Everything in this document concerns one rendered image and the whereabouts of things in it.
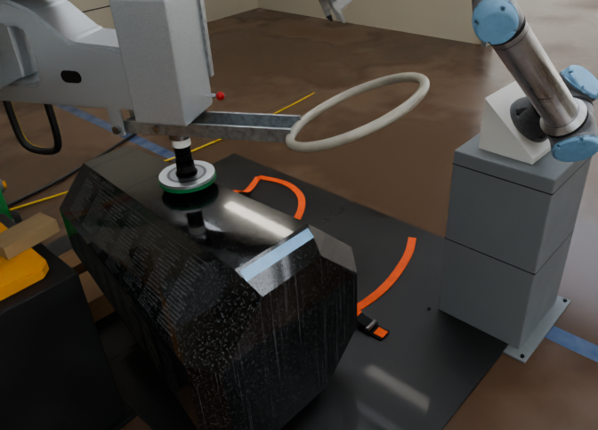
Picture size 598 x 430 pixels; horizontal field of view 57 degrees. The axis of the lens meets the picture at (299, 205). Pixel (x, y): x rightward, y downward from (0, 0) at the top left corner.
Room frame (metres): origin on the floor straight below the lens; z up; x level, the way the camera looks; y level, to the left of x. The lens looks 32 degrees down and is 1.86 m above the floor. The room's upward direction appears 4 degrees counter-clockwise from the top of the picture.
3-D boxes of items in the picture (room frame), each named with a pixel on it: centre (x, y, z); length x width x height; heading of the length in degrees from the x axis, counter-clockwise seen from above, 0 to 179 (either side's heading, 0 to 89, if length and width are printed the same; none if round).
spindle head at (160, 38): (1.91, 0.50, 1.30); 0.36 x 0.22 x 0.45; 70
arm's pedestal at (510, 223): (1.96, -0.91, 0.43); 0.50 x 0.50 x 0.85; 45
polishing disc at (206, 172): (1.89, 0.42, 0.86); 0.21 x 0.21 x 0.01
